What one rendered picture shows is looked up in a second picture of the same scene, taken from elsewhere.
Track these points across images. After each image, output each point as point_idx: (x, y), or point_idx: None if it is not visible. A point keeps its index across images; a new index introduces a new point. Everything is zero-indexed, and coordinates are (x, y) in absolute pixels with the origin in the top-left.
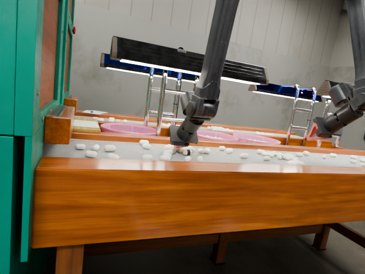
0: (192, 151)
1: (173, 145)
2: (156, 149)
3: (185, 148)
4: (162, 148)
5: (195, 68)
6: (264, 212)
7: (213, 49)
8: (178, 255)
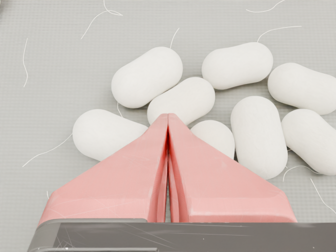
0: (320, 172)
1: (175, 73)
2: (33, 105)
3: (257, 169)
4: (87, 79)
5: None
6: None
7: None
8: None
